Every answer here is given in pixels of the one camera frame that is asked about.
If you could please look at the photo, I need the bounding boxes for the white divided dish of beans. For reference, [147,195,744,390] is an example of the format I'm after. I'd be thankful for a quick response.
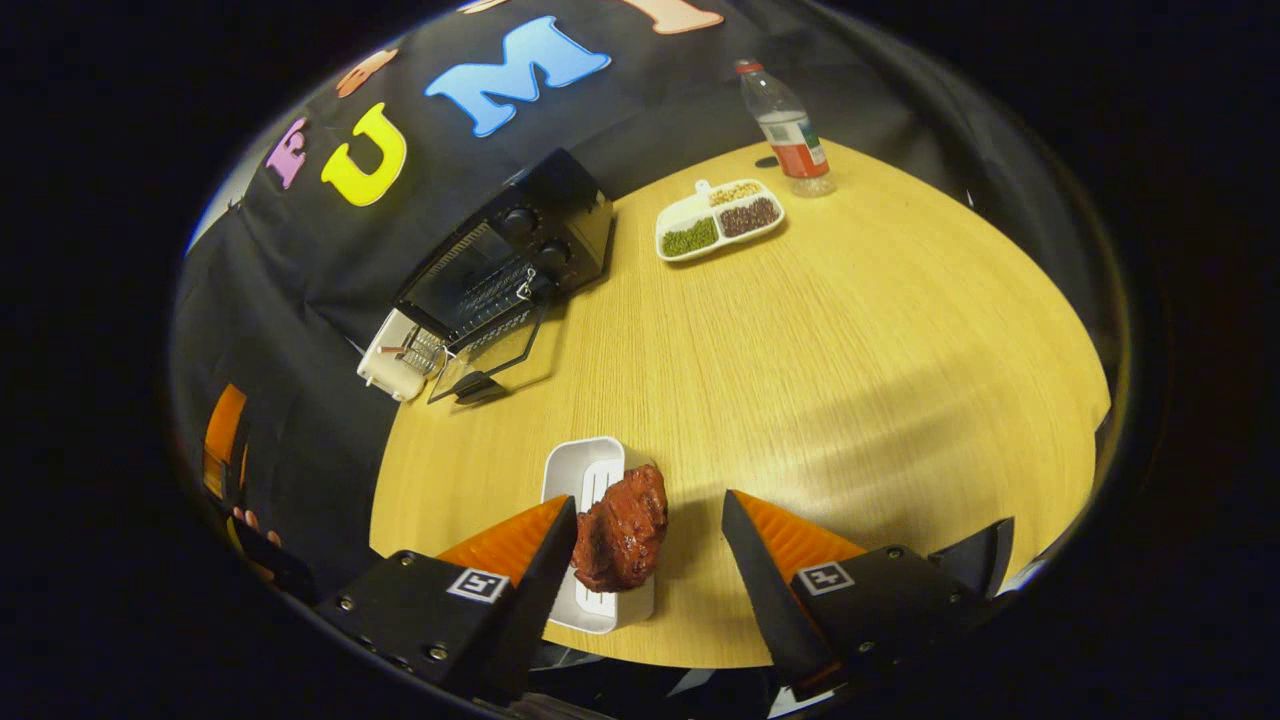
[655,179,786,263]

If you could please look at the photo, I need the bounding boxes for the reddish brown meat piece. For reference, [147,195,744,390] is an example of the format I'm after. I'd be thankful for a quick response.
[570,464,669,593]

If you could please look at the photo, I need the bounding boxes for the clear bottle with red label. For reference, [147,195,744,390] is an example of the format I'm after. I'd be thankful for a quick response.
[737,60,837,198]

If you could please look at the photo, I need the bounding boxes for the white rectangular tray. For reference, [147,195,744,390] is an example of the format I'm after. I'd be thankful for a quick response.
[541,436,656,635]

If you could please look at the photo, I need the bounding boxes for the white toaster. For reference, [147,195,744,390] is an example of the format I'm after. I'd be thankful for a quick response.
[357,308,446,403]

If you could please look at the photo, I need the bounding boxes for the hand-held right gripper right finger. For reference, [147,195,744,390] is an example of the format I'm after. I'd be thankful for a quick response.
[722,490,986,701]

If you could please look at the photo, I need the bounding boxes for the black electric oven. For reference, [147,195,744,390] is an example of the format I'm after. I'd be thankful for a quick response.
[395,148,616,406]

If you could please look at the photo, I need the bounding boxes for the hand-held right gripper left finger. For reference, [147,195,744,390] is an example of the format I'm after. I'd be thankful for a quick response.
[318,495,579,701]

